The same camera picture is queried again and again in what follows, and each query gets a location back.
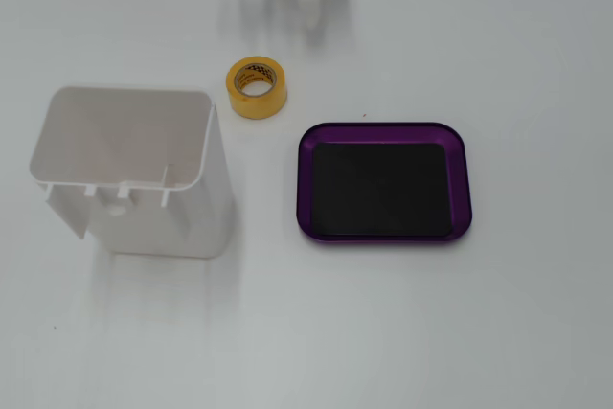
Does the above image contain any yellow tape roll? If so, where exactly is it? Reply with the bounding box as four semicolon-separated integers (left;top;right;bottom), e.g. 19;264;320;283
226;57;288;120

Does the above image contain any white plastic box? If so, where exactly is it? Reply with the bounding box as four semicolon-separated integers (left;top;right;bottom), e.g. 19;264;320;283
28;85;236;261

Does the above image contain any purple metal tray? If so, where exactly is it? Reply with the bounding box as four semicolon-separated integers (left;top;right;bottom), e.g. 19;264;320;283
296;121;474;243

